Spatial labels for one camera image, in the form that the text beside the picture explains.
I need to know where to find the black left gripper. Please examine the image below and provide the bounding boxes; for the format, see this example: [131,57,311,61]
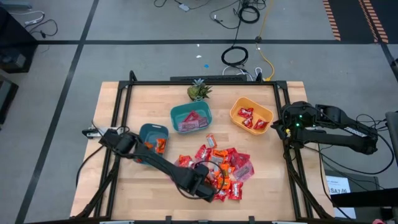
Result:
[177,163,218,203]

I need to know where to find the yellow plastic bin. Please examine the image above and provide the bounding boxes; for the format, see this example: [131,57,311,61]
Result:
[229,96,275,136]

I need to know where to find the dark teal plastic bin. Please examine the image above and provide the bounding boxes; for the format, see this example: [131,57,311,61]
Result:
[139,123,170,166]

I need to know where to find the light teal plastic bin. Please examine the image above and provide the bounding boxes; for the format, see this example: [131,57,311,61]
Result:
[170,100,213,135]

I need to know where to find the white paper sign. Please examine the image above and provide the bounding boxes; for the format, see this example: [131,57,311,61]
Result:
[325,175,357,220]

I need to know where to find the small artificial succulent plant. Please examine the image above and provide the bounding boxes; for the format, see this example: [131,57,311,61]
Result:
[187,78,213,102]

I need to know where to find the black cabinet with sign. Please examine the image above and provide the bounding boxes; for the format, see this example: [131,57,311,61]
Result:
[325,169,382,220]

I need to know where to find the black bar behind table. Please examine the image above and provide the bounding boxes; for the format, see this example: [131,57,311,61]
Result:
[170,75,249,82]

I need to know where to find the black orange striped floor mat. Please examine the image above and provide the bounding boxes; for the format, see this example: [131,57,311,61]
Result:
[322,0,398,44]

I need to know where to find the black floor box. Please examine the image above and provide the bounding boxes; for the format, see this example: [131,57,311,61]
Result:
[0,75,19,124]

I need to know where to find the black desk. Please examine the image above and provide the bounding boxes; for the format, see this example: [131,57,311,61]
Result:
[0,6,39,75]

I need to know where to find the black coiled floor cable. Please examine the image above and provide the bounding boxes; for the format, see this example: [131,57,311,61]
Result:
[238,4,261,25]
[221,45,249,67]

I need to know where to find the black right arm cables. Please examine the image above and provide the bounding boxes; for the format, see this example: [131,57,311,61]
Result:
[310,113,396,220]

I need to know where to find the yellow cable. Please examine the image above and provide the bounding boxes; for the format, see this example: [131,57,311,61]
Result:
[255,0,276,82]

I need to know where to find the grey post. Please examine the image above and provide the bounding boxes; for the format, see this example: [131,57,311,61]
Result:
[385,111,398,169]

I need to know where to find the black aluminium table frame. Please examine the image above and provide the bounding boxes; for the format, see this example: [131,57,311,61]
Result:
[74,70,335,223]

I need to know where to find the black floor cable with plug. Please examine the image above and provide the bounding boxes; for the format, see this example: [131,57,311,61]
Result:
[210,0,246,30]

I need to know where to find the thin black floor cable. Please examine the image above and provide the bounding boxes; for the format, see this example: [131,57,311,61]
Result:
[24,19,59,40]

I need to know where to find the thin white floor cable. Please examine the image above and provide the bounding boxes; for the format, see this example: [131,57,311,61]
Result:
[11,11,46,26]

